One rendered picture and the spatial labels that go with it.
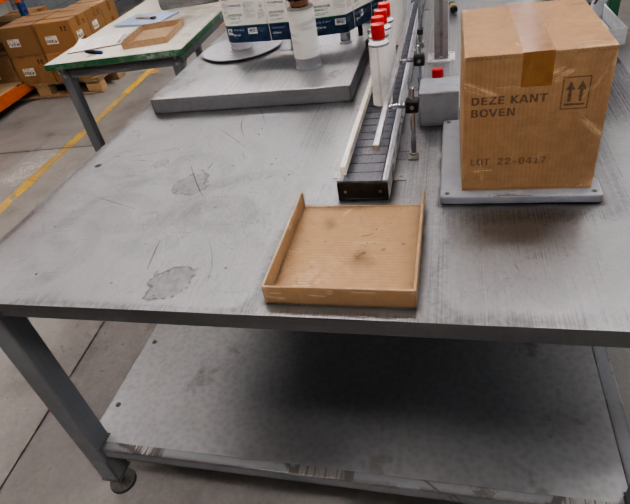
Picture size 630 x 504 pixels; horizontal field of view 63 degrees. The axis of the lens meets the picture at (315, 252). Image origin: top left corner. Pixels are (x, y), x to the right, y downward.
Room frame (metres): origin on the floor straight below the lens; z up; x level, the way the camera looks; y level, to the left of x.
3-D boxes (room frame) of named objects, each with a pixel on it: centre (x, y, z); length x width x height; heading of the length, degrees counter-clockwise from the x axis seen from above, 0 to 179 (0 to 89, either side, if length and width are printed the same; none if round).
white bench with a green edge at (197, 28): (3.60, 0.56, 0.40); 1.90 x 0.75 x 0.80; 165
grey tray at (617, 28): (1.68, -0.99, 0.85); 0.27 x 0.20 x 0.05; 163
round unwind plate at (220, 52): (2.08, 0.12, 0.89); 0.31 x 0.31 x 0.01
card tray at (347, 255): (0.77, -0.07, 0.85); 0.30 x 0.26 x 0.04; 161
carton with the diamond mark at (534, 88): (0.98, -0.48, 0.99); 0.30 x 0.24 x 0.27; 162
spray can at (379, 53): (1.31, -0.25, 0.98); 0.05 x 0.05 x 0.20
